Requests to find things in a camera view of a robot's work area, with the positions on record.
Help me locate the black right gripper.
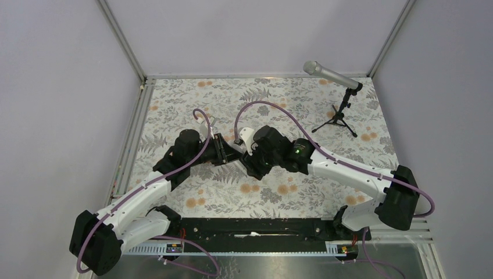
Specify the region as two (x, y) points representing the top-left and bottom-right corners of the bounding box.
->
(240, 141), (281, 181)

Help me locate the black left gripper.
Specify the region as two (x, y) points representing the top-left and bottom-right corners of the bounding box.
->
(188, 133), (242, 167)

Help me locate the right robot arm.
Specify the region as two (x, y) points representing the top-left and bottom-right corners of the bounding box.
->
(238, 126), (420, 239)

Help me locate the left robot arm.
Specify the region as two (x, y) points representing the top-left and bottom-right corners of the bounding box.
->
(69, 129), (243, 276)

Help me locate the black microphone tripod stand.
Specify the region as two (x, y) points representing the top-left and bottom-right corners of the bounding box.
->
(312, 88), (358, 138)

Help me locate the floral patterned table mat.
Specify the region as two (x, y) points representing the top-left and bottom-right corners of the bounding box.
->
(118, 78), (398, 218)

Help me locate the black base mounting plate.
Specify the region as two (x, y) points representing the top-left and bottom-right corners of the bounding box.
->
(164, 217), (371, 253)

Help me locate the silver microphone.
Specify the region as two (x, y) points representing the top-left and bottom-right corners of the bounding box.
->
(303, 60), (363, 92)

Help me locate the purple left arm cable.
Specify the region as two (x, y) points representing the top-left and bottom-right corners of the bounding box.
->
(76, 108), (213, 275)

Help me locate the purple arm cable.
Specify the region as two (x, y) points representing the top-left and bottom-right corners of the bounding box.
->
(233, 101), (436, 219)
(76, 108), (213, 275)

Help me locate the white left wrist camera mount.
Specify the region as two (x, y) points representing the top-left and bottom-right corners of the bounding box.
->
(197, 116), (216, 137)

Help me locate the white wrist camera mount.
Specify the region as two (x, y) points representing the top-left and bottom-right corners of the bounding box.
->
(197, 116), (216, 137)
(234, 127), (255, 155)

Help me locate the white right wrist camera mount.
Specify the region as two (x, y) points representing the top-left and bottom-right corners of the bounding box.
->
(234, 127), (255, 155)

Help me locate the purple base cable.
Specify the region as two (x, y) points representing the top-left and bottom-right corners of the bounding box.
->
(153, 235), (221, 277)

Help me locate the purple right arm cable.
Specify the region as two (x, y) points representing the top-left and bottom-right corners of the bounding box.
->
(233, 101), (436, 219)

